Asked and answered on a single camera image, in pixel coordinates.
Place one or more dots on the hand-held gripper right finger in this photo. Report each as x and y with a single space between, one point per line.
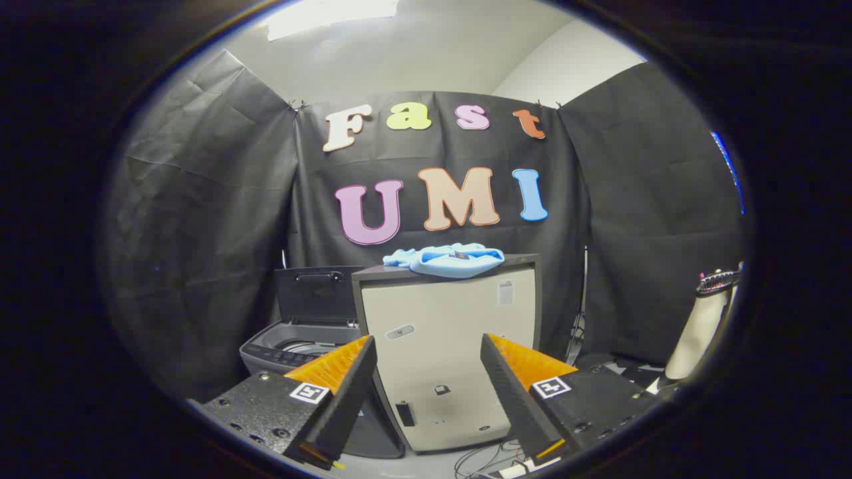
512 392

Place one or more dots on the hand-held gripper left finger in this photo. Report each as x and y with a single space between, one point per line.
346 392

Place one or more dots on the grey washing machine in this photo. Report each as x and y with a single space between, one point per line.
266 352

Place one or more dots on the light blue garment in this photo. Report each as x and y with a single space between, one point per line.
452 263

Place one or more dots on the white power strip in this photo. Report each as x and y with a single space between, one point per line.
526 468

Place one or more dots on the white stand with dark top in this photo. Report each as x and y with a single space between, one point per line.
699 332

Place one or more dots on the black backdrop cloth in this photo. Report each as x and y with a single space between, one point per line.
200 233

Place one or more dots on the beige cabinet with dark frame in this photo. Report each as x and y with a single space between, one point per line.
439 332

